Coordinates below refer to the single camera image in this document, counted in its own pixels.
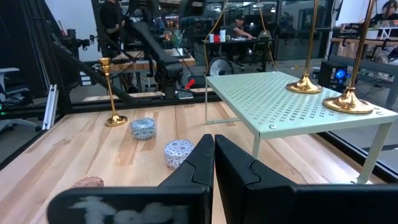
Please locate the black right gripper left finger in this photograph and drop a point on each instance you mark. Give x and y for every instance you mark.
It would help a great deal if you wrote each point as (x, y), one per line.
(124, 205)

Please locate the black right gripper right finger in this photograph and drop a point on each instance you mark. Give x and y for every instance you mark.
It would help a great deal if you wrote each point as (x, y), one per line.
(311, 205)

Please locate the short brass candlestick holder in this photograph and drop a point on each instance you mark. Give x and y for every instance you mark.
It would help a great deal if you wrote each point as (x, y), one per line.
(115, 119)

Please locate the tall brass candlestick holder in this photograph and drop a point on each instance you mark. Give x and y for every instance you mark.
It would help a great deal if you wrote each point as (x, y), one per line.
(304, 85)
(348, 102)

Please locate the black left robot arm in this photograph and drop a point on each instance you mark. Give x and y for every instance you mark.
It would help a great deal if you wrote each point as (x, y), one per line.
(155, 49)

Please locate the green perforated metal shelf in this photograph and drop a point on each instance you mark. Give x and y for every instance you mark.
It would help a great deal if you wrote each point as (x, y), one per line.
(264, 102)

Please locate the silver aluminium extrusion bar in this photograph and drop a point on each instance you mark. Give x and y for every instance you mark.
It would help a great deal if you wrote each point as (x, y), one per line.
(50, 107)

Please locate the black computer with blue light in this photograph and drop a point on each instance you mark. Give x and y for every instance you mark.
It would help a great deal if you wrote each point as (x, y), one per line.
(326, 74)

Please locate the wooden top robot table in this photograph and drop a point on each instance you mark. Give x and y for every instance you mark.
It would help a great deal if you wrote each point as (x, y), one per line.
(140, 64)

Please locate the grey office chair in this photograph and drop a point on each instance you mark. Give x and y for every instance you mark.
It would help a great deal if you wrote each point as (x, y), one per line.
(12, 93)

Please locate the round floor fan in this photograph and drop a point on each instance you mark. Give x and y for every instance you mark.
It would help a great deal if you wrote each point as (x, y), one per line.
(221, 68)

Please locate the black background desk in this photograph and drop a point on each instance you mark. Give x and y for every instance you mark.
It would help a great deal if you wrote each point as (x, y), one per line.
(248, 41)

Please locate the person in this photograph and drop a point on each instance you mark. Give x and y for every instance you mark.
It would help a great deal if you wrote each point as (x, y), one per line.
(387, 7)
(237, 28)
(110, 18)

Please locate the small white box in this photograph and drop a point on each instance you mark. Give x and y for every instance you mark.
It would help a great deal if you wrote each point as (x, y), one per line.
(211, 38)

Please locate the red box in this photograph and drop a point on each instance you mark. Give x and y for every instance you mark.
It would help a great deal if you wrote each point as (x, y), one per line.
(217, 38)

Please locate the tall white box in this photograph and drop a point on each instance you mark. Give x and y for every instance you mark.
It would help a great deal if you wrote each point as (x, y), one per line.
(223, 35)

